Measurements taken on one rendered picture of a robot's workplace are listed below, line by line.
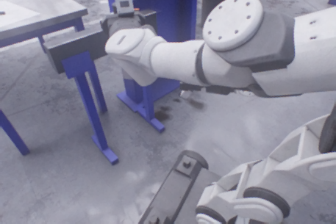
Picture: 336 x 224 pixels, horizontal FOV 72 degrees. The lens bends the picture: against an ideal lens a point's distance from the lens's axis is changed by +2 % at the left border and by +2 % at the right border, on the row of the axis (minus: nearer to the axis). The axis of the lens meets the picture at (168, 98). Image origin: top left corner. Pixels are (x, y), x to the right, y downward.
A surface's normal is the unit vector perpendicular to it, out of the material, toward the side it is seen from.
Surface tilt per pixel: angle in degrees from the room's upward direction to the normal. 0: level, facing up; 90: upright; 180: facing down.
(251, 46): 40
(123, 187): 0
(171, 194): 0
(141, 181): 0
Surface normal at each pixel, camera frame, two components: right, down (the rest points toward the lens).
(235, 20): -0.61, -0.39
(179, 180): -0.03, -0.76
